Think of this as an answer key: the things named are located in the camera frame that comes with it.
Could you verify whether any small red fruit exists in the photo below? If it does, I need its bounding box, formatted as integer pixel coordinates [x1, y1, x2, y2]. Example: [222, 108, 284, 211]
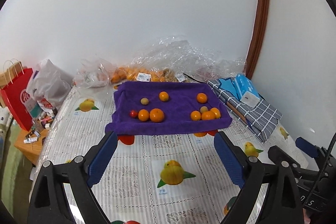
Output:
[129, 110, 138, 118]

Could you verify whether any large tangerine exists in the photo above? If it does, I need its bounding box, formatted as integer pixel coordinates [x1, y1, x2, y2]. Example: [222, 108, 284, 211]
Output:
[149, 108, 165, 123]

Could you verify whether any yellow-green longan fruit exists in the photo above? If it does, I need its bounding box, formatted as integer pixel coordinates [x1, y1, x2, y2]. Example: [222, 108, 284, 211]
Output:
[200, 106, 209, 114]

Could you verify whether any small orange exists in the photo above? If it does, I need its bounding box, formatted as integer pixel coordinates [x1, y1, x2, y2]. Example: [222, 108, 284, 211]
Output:
[197, 93, 208, 104]

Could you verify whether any person's right hand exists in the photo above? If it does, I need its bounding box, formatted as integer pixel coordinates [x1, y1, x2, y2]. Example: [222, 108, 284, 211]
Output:
[303, 209, 310, 224]

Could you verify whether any grey checked folded cloth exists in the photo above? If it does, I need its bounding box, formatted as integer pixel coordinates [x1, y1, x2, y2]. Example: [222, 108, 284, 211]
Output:
[207, 78, 282, 143]

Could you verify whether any purple towel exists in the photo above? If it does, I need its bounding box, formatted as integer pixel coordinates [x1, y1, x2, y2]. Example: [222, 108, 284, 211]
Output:
[105, 81, 232, 135]

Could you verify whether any blue tissue pack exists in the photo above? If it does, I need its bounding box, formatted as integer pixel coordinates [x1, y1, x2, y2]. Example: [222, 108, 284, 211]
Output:
[233, 74, 260, 107]

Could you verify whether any wooden side table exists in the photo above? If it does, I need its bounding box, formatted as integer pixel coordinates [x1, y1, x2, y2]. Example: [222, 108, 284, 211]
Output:
[13, 126, 51, 166]

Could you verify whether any clear crumpled plastic bag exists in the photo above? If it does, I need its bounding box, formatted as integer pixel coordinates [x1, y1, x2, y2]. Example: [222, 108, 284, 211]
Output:
[73, 58, 117, 89]

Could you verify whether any white plastic bag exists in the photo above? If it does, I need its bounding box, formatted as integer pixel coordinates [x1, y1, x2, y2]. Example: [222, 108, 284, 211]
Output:
[26, 59, 71, 110]

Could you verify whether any red paper shopping bag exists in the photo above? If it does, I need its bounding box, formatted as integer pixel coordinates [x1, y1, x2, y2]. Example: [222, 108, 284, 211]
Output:
[1, 59, 33, 131]

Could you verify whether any clear bag of oranges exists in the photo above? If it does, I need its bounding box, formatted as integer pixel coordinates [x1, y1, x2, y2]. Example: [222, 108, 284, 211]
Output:
[109, 36, 245, 84]

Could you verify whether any brown wooden door frame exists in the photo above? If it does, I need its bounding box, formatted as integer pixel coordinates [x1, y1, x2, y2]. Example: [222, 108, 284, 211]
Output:
[245, 0, 270, 80]

